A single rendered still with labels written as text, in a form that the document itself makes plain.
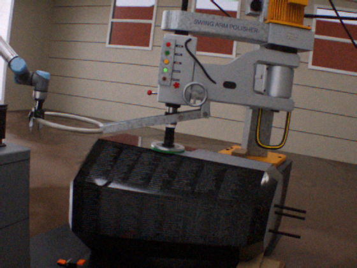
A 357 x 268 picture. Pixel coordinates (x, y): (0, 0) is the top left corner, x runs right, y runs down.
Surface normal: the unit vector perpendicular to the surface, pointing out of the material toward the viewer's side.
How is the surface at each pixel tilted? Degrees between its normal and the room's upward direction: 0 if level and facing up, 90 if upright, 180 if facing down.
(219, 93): 90
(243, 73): 90
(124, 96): 90
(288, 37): 90
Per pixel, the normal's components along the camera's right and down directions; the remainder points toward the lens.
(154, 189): -0.17, -0.63
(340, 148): -0.38, 0.09
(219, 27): 0.02, 0.15
